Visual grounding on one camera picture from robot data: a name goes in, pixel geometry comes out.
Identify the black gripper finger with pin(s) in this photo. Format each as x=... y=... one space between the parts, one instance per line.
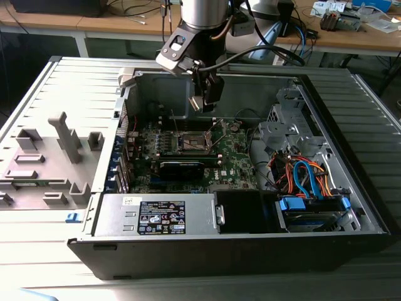
x=214 y=91
x=198 y=83

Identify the silver CPU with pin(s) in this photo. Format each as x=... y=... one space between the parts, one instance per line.
x=195 y=104

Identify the metal locking lever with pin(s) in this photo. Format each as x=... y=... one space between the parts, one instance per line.
x=223 y=137
x=175 y=123

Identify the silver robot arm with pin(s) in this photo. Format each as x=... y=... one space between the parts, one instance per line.
x=203 y=12

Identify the round coin battery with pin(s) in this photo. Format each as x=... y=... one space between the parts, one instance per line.
x=234 y=127

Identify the green motherboard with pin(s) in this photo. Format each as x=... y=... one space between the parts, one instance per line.
x=232 y=150

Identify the green RAM stick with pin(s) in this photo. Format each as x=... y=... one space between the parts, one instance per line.
x=28 y=184
x=188 y=154

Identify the metal disk bay cage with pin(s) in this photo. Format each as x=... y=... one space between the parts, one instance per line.
x=282 y=131

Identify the black monitor stand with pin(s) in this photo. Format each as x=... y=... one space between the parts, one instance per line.
x=286 y=19

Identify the black graphics card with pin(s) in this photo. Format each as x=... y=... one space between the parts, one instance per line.
x=181 y=171

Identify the white and blue carton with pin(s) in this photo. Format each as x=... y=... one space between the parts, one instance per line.
x=322 y=5

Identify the brown heat sink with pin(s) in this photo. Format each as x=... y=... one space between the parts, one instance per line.
x=330 y=20

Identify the wooden desk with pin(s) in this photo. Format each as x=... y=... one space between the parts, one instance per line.
x=47 y=22
x=344 y=39

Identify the grey metal drive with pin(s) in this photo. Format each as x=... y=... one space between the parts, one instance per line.
x=352 y=22

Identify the silver power supply unit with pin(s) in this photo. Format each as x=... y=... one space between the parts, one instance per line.
x=119 y=216

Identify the black computer box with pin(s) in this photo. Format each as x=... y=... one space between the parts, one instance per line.
x=56 y=7

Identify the hard disk in blue carrier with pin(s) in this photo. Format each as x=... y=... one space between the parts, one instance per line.
x=313 y=219

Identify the grey parts rack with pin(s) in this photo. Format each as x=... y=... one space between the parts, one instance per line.
x=62 y=175

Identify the black PC case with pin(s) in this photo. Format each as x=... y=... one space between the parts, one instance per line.
x=219 y=257

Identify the blue box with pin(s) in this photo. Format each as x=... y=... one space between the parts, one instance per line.
x=372 y=3

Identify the clear plastic bag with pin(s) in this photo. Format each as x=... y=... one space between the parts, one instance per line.
x=383 y=25

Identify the small blue clip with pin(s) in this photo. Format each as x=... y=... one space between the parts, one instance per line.
x=72 y=218

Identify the pale blue rounded object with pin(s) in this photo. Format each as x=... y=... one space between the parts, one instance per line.
x=34 y=296

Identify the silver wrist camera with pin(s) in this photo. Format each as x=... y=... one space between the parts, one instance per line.
x=170 y=59

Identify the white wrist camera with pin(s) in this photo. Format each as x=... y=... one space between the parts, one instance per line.
x=242 y=29

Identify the grey corner bracket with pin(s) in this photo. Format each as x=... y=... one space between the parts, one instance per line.
x=127 y=76

